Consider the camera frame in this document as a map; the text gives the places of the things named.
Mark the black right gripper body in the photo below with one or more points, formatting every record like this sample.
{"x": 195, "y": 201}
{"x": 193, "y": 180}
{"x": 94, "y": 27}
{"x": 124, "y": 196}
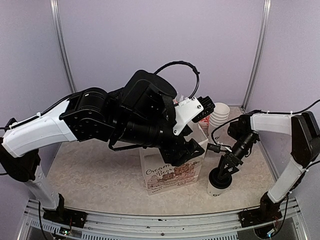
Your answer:
{"x": 236, "y": 161}

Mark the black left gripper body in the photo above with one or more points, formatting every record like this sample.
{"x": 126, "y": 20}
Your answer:
{"x": 176, "y": 155}

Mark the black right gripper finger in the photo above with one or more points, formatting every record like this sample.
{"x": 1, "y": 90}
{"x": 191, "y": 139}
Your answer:
{"x": 223, "y": 161}
{"x": 227, "y": 171}

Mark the white paper takeout bag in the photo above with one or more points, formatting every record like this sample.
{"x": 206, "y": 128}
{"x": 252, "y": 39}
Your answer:
{"x": 159, "y": 176}

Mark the white paper cup GOOD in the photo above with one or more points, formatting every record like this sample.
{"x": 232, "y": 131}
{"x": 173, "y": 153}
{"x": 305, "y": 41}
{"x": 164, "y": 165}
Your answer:
{"x": 215, "y": 189}

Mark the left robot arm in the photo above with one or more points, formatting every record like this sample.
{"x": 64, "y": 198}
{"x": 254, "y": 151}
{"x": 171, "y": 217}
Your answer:
{"x": 141, "y": 114}

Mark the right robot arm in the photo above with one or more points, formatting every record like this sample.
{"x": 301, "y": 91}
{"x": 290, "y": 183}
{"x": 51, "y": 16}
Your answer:
{"x": 293, "y": 137}

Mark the red patterned bowl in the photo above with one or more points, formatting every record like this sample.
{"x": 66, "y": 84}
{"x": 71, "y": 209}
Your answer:
{"x": 204, "y": 123}

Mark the stack of white paper cups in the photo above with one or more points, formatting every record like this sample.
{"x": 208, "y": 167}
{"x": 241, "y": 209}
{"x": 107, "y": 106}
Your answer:
{"x": 218, "y": 117}

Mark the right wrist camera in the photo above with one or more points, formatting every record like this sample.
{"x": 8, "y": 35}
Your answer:
{"x": 213, "y": 147}

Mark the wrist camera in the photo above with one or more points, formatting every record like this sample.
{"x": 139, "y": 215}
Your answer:
{"x": 191, "y": 109}
{"x": 213, "y": 147}

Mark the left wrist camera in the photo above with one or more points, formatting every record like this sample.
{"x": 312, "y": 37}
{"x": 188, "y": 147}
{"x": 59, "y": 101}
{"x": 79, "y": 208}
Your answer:
{"x": 191, "y": 109}

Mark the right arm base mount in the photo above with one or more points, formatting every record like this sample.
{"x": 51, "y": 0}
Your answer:
{"x": 260, "y": 215}

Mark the front aluminium frame rail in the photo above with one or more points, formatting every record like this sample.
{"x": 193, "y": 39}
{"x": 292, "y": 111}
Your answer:
{"x": 111, "y": 226}

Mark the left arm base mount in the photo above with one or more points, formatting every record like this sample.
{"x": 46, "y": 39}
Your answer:
{"x": 65, "y": 216}

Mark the right aluminium corner post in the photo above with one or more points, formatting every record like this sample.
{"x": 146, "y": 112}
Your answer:
{"x": 258, "y": 53}

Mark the aluminium corner post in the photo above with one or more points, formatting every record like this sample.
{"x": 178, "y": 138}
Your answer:
{"x": 258, "y": 53}
{"x": 54, "y": 5}

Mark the left aluminium corner post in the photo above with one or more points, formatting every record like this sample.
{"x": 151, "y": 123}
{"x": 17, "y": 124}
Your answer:
{"x": 54, "y": 5}

